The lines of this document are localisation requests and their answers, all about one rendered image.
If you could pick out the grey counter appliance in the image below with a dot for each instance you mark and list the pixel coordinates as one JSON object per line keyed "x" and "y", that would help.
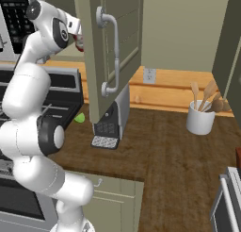
{"x": 227, "y": 201}

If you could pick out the white wall outlet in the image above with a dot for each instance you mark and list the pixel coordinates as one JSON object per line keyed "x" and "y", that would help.
{"x": 149, "y": 75}

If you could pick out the pale wooden spoon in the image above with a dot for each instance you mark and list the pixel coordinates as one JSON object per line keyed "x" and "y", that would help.
{"x": 195, "y": 91}

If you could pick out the dark wooden spoon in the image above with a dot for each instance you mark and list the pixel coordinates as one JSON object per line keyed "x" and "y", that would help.
{"x": 218, "y": 105}

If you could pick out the black stove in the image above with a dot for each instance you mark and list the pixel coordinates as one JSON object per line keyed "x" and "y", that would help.
{"x": 67, "y": 85}

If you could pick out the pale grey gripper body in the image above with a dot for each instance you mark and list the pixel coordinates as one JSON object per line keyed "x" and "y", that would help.
{"x": 77, "y": 37}

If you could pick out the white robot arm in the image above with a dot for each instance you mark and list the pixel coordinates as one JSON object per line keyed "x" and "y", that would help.
{"x": 29, "y": 85}

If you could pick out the olive cabinet door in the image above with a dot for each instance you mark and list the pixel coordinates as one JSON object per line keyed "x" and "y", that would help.
{"x": 94, "y": 53}

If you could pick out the white utensil pot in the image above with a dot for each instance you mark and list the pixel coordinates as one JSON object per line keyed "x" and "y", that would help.
{"x": 199, "y": 121}

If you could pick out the green lime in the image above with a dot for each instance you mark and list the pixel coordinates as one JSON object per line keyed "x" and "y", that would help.
{"x": 80, "y": 118}

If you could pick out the wooden spatula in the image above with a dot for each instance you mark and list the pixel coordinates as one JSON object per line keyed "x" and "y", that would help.
{"x": 209, "y": 89}

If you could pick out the grey coffee machine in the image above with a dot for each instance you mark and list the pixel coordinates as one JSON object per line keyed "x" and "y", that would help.
{"x": 120, "y": 113}

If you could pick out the red condiment bottle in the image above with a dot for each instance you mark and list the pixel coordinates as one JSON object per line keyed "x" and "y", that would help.
{"x": 80, "y": 47}

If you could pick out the olive base cupboard door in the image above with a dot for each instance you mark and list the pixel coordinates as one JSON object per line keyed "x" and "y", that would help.
{"x": 109, "y": 207}

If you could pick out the small tan shaker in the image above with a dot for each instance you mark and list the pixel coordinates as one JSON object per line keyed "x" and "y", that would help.
{"x": 137, "y": 99}

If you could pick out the olive tall cabinet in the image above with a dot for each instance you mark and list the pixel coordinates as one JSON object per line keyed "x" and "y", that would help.
{"x": 230, "y": 47}

